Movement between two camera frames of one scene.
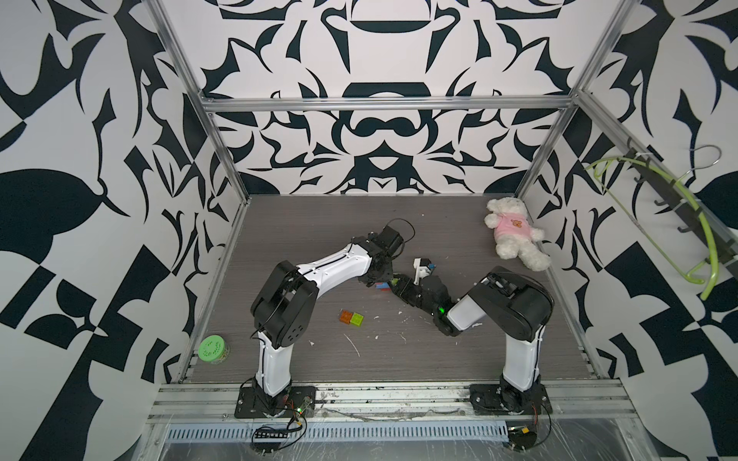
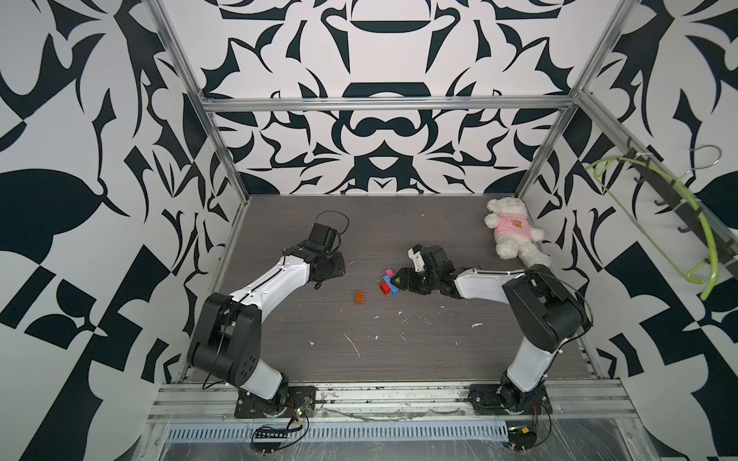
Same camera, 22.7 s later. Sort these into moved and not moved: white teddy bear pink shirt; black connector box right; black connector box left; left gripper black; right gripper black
Moved: left gripper black; right gripper black
Not moved: black connector box right; black connector box left; white teddy bear pink shirt
